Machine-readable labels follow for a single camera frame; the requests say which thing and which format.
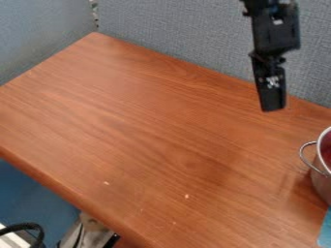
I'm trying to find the metal table leg bracket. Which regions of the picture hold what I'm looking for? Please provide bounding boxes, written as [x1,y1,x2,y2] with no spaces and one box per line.
[55,212,120,248]

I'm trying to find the red object in pot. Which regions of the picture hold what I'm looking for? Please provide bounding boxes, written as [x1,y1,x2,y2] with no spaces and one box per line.
[320,131,331,170]

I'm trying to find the metal pot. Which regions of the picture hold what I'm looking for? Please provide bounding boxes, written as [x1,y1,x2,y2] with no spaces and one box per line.
[298,126,331,206]

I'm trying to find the black cable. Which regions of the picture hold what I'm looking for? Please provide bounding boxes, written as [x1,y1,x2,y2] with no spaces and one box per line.
[0,222,46,248]

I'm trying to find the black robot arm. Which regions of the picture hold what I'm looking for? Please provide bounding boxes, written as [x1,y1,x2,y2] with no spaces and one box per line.
[238,0,301,111]

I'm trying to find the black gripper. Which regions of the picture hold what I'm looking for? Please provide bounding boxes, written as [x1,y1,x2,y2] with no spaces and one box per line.
[246,0,302,112]

